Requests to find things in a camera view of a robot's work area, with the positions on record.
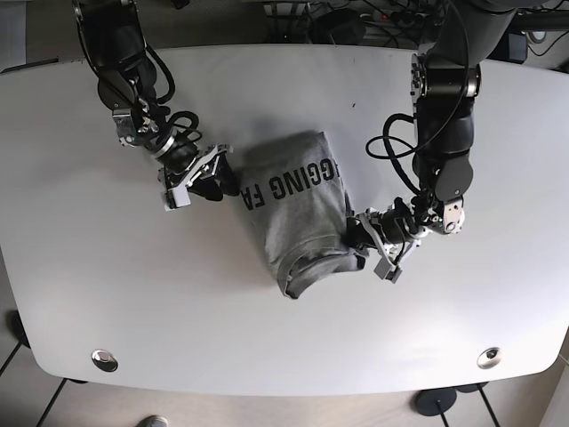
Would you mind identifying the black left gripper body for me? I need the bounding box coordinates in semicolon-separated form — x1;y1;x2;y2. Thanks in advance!
355;197;431;265

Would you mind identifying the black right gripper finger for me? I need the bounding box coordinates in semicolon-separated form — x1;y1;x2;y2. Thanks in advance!
215;154;240;197
188;178;224;201

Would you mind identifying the left silver table grommet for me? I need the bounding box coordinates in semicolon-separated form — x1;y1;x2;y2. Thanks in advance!
91;349;118;373

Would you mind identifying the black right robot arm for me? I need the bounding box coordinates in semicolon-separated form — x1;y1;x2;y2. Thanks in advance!
73;1;239;211

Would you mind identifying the right silver table grommet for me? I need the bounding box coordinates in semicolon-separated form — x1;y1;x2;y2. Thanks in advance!
477;347;502;370

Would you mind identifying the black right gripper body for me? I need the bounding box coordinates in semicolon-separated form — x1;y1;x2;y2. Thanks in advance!
159;144;234;196

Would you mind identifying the grey T-shirt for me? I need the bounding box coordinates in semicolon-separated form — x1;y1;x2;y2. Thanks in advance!
238;131;367;299

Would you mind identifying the silver table grommet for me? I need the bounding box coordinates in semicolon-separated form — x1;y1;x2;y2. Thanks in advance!
477;347;502;370
91;349;118;373

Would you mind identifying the grey shoe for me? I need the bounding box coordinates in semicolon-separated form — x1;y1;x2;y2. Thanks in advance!
137;415;170;427

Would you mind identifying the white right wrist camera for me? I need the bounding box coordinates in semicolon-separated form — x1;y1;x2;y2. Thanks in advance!
161;149;221;213

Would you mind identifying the black left table leg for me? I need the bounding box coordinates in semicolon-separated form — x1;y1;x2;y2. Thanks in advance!
0;310;30;376

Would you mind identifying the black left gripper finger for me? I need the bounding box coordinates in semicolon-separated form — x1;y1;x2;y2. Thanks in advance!
344;217;377;248

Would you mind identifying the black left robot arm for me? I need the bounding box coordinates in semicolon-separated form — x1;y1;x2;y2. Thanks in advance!
347;1;522;267

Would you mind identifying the black round stand base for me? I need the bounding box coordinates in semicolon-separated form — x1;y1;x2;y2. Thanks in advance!
412;388;457;417

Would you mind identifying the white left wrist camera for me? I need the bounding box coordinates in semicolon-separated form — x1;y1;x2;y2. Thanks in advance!
373;257;402;283

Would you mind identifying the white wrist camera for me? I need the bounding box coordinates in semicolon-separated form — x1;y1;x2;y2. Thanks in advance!
161;149;221;213
373;257;402;283

